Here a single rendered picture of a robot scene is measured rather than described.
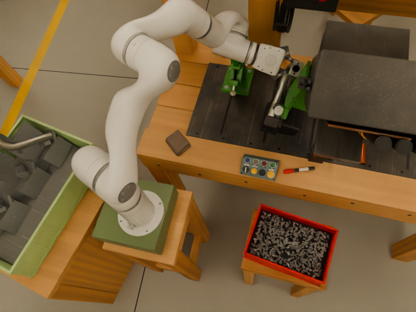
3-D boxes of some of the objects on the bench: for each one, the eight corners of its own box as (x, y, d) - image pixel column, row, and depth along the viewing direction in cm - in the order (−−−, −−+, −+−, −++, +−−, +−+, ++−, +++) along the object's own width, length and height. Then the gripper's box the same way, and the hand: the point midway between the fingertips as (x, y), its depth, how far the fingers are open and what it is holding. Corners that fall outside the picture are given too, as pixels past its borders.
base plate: (446, 186, 141) (449, 185, 139) (186, 137, 162) (185, 134, 161) (446, 99, 156) (449, 96, 154) (209, 64, 178) (208, 62, 176)
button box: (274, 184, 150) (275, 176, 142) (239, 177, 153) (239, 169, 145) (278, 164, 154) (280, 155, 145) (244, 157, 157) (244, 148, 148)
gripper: (259, 31, 132) (305, 46, 133) (244, 73, 139) (288, 87, 140) (260, 32, 125) (309, 48, 126) (245, 76, 132) (291, 91, 133)
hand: (293, 67), depth 133 cm, fingers closed on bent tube, 3 cm apart
